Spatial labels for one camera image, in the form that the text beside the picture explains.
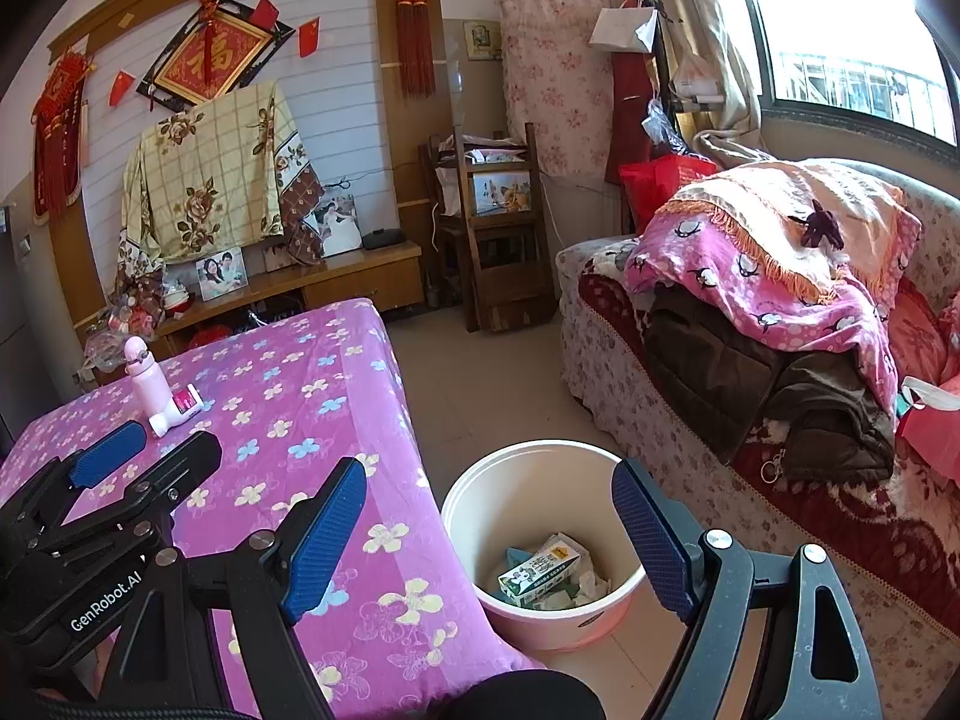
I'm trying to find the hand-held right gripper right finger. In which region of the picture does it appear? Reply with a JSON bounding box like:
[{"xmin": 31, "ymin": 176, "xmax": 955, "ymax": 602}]
[{"xmin": 611, "ymin": 456, "xmax": 886, "ymax": 720}]

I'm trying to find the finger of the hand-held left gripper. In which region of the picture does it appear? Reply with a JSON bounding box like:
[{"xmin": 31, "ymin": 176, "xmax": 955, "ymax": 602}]
[
  {"xmin": 56, "ymin": 431, "xmax": 224, "ymax": 541},
  {"xmin": 0, "ymin": 420, "xmax": 147, "ymax": 533}
]

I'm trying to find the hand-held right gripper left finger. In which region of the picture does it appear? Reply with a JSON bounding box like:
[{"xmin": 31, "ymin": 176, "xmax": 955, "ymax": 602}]
[{"xmin": 97, "ymin": 456, "xmax": 368, "ymax": 720}]

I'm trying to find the white green milk carton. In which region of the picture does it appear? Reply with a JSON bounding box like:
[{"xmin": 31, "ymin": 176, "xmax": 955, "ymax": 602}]
[{"xmin": 499, "ymin": 532, "xmax": 582, "ymax": 608}]

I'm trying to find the white plastic bucket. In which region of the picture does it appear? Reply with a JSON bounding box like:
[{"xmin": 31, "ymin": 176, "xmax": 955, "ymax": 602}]
[{"xmin": 441, "ymin": 441, "xmax": 650, "ymax": 652}]

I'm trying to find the white pill bottle pink label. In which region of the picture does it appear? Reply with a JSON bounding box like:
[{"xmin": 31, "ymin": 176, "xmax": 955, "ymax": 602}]
[{"xmin": 148, "ymin": 384, "xmax": 205, "ymax": 437}]

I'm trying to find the pink thermos bottle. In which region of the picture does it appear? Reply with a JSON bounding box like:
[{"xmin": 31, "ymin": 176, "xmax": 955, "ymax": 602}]
[{"xmin": 124, "ymin": 336, "xmax": 175, "ymax": 421}]

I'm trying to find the clear plastic bag pile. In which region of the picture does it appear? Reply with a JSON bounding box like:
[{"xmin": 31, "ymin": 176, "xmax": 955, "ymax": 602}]
[{"xmin": 82, "ymin": 292, "xmax": 162, "ymax": 368}]

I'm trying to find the pink floral tablecloth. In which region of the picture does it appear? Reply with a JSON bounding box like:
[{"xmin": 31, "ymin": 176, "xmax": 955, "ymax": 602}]
[{"xmin": 0, "ymin": 298, "xmax": 548, "ymax": 713}]

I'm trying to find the grey refrigerator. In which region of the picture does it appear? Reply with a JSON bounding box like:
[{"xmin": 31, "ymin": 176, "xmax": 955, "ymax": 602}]
[{"xmin": 0, "ymin": 195, "xmax": 80, "ymax": 451}]

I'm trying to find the floral covered sofa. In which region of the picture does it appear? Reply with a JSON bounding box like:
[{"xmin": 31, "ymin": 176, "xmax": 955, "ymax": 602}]
[{"xmin": 556, "ymin": 157, "xmax": 960, "ymax": 683}]

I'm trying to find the brown jacket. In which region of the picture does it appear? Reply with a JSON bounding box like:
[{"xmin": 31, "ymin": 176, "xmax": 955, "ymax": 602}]
[{"xmin": 645, "ymin": 285, "xmax": 897, "ymax": 485}]

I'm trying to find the dark red seat cover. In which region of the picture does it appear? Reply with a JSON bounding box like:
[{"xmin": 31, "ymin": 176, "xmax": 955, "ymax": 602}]
[{"xmin": 577, "ymin": 270, "xmax": 960, "ymax": 608}]

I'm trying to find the wooden cabinet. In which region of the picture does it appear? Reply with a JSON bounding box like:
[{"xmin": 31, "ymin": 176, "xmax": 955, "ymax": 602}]
[{"xmin": 71, "ymin": 240, "xmax": 425, "ymax": 376}]

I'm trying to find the pink printed blanket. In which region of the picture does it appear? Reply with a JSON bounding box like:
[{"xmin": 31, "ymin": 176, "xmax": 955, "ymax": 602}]
[{"xmin": 624, "ymin": 217, "xmax": 912, "ymax": 421}]

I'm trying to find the large wedding photo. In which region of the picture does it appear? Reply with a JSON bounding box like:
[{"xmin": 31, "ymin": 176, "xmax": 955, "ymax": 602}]
[{"xmin": 302, "ymin": 193, "xmax": 362, "ymax": 260}]

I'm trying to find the yellow plaid floral cloth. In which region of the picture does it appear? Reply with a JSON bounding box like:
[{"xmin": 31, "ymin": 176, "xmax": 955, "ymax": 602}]
[{"xmin": 116, "ymin": 82, "xmax": 327, "ymax": 297}]

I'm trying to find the red plastic bag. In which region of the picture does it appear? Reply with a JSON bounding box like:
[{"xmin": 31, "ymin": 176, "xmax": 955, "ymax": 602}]
[{"xmin": 896, "ymin": 376, "xmax": 960, "ymax": 482}]

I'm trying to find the dark wooden chair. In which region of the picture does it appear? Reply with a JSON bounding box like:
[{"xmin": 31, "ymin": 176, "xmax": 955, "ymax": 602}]
[{"xmin": 418, "ymin": 124, "xmax": 557, "ymax": 332}]

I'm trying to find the red hanging tassel banner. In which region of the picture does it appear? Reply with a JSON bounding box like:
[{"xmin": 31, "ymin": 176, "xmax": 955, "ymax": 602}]
[{"xmin": 30, "ymin": 49, "xmax": 97, "ymax": 222}]

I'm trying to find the red cushion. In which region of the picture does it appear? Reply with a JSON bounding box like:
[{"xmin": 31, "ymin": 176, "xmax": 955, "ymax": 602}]
[{"xmin": 889, "ymin": 277, "xmax": 960, "ymax": 391}]

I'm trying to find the dark purple toy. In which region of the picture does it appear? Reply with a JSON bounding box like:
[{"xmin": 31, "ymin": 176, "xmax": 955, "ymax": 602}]
[{"xmin": 787, "ymin": 199, "xmax": 845, "ymax": 252}]

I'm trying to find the peach fringed blanket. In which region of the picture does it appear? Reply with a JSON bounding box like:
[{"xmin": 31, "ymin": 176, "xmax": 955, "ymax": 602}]
[{"xmin": 649, "ymin": 161, "xmax": 923, "ymax": 301}]

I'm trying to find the fruit picture box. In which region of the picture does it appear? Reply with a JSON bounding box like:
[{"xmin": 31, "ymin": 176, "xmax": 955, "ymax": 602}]
[{"xmin": 469, "ymin": 171, "xmax": 535, "ymax": 217}]

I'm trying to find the framed red diamond picture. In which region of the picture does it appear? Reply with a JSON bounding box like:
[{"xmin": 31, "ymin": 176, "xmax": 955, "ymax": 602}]
[{"xmin": 136, "ymin": 0, "xmax": 295, "ymax": 117}]

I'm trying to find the red hanging garment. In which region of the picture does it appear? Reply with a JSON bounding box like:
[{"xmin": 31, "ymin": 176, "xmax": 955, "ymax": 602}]
[{"xmin": 606, "ymin": 52, "xmax": 653, "ymax": 185}]

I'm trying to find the dark coat rack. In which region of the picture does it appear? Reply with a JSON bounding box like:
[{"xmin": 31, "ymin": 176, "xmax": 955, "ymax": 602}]
[{"xmin": 636, "ymin": 0, "xmax": 680, "ymax": 158}]

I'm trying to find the white plastic bag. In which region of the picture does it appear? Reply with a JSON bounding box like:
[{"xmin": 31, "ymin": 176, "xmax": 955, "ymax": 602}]
[{"xmin": 671, "ymin": 45, "xmax": 725, "ymax": 102}]

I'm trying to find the floral appliance cover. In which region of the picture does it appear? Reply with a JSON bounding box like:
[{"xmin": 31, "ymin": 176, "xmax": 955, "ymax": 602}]
[{"xmin": 499, "ymin": 0, "xmax": 625, "ymax": 179}]

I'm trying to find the large red knot tassel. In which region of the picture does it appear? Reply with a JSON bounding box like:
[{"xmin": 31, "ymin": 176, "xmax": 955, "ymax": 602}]
[{"xmin": 352, "ymin": 0, "xmax": 458, "ymax": 98}]

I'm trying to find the beige curtain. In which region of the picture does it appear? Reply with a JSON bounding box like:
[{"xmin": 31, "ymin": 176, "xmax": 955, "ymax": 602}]
[{"xmin": 611, "ymin": 0, "xmax": 773, "ymax": 166}]

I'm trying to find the white paper bag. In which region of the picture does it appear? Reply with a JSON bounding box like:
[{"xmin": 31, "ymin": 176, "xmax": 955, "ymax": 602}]
[{"xmin": 589, "ymin": 6, "xmax": 659, "ymax": 55}]

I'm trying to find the window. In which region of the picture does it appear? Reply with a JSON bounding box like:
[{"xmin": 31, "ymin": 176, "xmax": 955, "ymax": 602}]
[{"xmin": 731, "ymin": 0, "xmax": 960, "ymax": 147}]

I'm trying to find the couple photo frame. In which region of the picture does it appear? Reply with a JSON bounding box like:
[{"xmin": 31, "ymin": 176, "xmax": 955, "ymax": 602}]
[{"xmin": 196, "ymin": 246, "xmax": 248, "ymax": 302}]

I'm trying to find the small wall picture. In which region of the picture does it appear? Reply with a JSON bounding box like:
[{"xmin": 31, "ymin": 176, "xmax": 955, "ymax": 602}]
[{"xmin": 463, "ymin": 21, "xmax": 502, "ymax": 61}]

